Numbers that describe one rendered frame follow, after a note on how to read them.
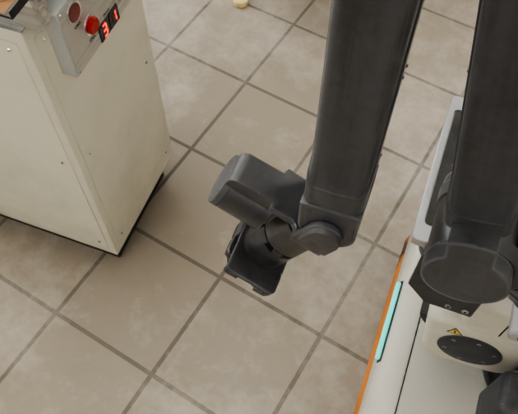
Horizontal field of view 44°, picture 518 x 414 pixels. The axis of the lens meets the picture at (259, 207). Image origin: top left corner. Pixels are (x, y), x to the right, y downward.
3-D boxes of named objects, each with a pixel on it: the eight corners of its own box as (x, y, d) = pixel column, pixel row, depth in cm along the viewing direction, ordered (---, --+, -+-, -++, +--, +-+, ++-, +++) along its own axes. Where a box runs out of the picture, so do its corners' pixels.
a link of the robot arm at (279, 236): (329, 251, 64) (344, 206, 67) (273, 218, 63) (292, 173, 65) (296, 268, 70) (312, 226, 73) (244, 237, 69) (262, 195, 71)
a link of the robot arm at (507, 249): (558, 293, 55) (566, 241, 57) (486, 231, 51) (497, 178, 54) (470, 305, 62) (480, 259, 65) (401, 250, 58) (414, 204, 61)
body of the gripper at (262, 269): (219, 272, 73) (247, 255, 67) (252, 201, 78) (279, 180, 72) (266, 298, 75) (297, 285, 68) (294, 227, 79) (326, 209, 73)
